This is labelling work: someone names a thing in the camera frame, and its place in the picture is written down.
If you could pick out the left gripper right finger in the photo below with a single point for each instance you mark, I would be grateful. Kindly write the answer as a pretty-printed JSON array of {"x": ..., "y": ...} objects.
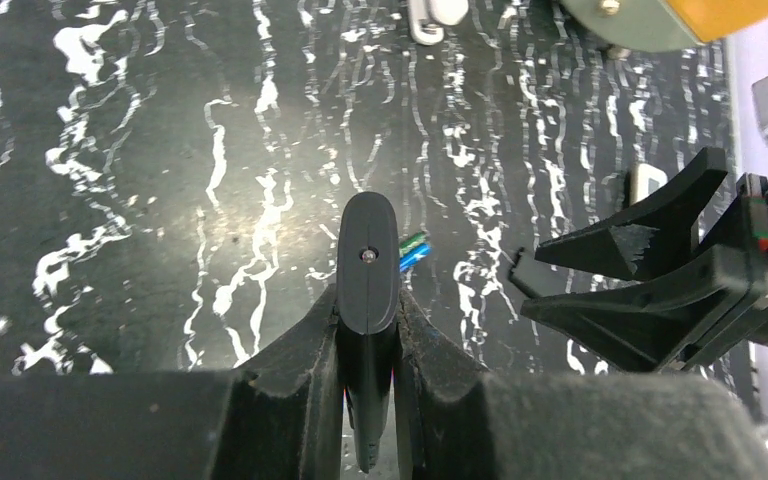
[{"x": 458, "y": 420}]

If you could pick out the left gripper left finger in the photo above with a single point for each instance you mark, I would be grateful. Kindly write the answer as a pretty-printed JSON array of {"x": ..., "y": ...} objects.
[{"x": 277, "y": 416}]

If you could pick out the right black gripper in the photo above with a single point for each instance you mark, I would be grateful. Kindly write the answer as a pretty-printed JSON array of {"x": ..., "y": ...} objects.
[{"x": 713, "y": 289}]

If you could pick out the black remote battery cover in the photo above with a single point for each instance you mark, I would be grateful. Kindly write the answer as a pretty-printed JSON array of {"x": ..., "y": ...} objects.
[{"x": 534, "y": 278}]

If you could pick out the black tv remote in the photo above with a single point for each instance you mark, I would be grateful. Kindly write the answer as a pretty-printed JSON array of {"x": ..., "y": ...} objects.
[{"x": 368, "y": 285}]

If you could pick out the white air conditioner remote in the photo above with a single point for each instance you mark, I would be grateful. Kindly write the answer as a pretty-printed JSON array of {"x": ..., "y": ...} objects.
[{"x": 643, "y": 180}]

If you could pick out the small white remote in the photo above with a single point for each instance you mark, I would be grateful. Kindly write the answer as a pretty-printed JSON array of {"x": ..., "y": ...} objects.
[{"x": 428, "y": 18}]

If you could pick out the blue battery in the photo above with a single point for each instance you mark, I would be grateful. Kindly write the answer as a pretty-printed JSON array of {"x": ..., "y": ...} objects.
[{"x": 414, "y": 256}]

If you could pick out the green black battery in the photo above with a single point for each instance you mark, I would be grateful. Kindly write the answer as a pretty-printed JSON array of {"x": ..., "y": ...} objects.
[{"x": 411, "y": 242}]

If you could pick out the round three-drawer storage box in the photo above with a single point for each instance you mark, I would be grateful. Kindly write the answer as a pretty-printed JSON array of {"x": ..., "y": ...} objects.
[{"x": 658, "y": 26}]

